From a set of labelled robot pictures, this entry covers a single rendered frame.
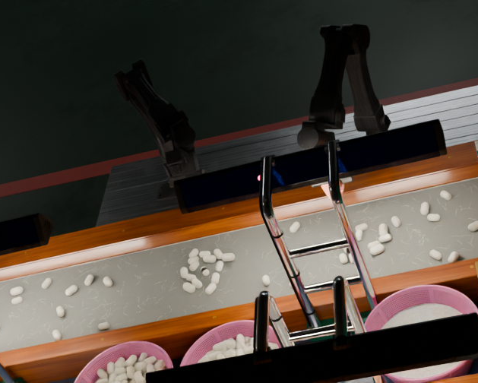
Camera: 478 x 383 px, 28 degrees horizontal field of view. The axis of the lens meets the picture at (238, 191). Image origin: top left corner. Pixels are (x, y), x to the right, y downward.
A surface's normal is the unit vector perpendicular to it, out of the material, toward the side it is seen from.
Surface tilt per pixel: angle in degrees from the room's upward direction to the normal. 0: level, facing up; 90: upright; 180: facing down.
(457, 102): 0
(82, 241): 0
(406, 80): 0
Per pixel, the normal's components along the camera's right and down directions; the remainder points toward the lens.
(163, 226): -0.32, -0.73
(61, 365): -0.04, 0.65
